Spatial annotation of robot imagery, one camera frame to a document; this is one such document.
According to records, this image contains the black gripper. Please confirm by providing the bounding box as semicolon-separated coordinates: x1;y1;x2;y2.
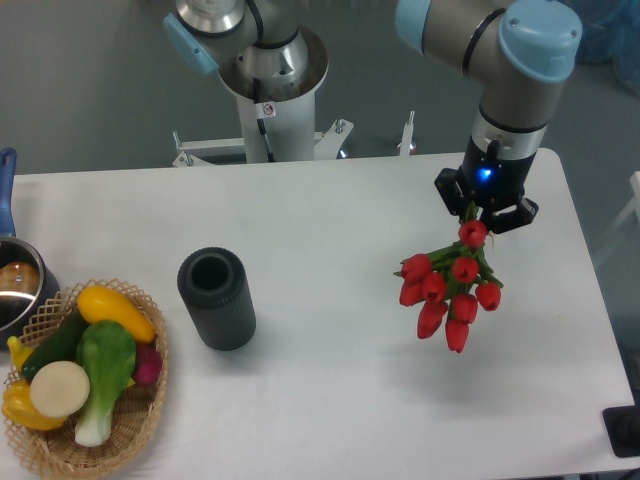
434;139;539;234

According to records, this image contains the yellow banana tip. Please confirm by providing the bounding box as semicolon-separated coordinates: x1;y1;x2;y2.
7;336;33;371

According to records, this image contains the woven wicker basket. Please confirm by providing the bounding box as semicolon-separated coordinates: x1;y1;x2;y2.
1;279;169;479

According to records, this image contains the red radish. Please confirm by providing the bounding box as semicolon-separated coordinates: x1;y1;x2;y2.
132;344;163;386

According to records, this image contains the black device at edge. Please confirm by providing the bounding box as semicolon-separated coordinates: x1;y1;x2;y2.
602;405;639;458

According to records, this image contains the white round radish slice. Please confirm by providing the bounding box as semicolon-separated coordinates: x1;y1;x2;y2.
30;361;90;418

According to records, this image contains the red tulip bouquet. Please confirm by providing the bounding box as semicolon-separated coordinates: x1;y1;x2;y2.
394;203;503;353

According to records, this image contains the yellow bell pepper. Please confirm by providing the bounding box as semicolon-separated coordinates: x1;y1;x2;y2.
2;380;67;431

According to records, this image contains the yellow squash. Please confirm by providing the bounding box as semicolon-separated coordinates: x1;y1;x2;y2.
77;285;156;344

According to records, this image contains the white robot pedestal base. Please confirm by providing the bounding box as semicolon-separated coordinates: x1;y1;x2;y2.
171;93;419;169

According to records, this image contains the green bok choy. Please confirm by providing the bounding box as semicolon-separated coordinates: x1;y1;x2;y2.
75;320;136;448

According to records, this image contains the blue handled saucepan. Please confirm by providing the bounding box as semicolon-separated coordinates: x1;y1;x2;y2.
1;147;59;351

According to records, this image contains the blue plastic bag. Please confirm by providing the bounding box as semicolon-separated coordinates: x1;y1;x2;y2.
565;0;639;96

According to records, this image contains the dark green cucumber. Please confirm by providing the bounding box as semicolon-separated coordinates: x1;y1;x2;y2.
20;310;89;382

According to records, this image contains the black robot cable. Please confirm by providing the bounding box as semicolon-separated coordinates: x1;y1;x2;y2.
252;77;276;164

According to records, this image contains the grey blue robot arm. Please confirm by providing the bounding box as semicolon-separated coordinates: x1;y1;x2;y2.
163;1;582;234

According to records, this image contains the dark grey ribbed vase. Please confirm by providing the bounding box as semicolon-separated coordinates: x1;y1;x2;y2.
177;247;256;351

